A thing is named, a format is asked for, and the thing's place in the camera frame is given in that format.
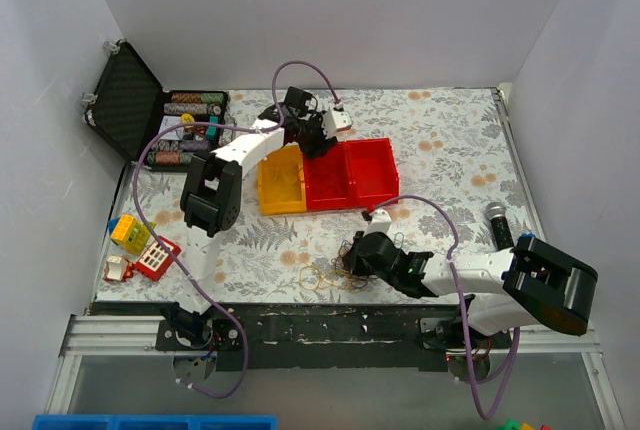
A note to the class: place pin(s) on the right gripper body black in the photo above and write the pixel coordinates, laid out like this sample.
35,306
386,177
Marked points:
361,255

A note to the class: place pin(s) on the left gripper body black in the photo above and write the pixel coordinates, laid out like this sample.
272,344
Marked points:
314,139

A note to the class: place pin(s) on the red plastic bin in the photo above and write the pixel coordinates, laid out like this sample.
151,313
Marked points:
327,180
373,171

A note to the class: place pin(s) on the yellow plastic bin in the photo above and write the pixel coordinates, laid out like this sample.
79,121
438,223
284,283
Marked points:
281,184

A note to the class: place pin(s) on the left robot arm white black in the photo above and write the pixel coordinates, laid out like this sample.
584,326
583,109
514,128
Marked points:
211,196

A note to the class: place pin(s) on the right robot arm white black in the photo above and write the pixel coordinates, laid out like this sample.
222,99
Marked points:
528,284

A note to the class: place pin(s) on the black silver microphone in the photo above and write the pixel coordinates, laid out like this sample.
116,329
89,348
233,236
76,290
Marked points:
495,213

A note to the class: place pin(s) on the blue toy piece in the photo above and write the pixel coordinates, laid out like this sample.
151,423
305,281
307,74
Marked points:
526,236

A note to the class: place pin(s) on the black poker chip case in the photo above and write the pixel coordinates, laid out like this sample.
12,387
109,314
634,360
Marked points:
129,107

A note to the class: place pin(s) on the red white toy block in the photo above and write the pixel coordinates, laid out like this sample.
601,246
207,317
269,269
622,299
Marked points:
153,262

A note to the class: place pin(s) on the yellow toy brick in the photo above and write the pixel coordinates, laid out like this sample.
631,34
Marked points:
129,234

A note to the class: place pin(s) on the green red toy blocks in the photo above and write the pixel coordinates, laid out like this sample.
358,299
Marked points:
512,424

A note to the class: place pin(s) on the small white red toy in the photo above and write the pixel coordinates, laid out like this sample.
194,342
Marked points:
117,269

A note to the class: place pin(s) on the blue plastic tray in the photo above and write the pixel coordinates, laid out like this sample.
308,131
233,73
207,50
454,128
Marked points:
90,422

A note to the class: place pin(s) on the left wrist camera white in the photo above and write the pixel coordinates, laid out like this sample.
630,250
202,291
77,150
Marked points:
334,121

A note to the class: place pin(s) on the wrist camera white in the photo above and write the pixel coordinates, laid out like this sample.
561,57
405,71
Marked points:
379,221
334,121

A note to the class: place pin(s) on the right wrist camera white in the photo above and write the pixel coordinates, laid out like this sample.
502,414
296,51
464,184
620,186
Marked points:
379,221

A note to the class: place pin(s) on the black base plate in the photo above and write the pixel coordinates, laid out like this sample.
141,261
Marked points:
309,336

